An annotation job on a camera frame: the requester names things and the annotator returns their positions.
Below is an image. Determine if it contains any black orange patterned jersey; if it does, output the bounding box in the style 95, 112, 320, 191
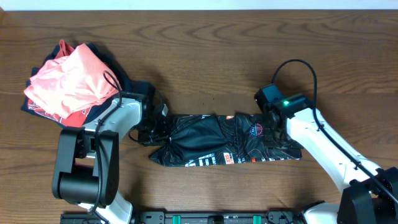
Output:
149, 113, 302, 167

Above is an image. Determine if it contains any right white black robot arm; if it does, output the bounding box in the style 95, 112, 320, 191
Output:
254, 83, 397, 223

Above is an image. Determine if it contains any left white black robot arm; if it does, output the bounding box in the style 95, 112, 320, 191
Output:
52, 91, 168, 224

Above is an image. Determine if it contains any folded salmon pink shirt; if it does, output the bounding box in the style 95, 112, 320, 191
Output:
24, 44, 121, 118

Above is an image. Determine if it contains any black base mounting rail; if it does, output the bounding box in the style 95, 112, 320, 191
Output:
60, 210, 308, 224

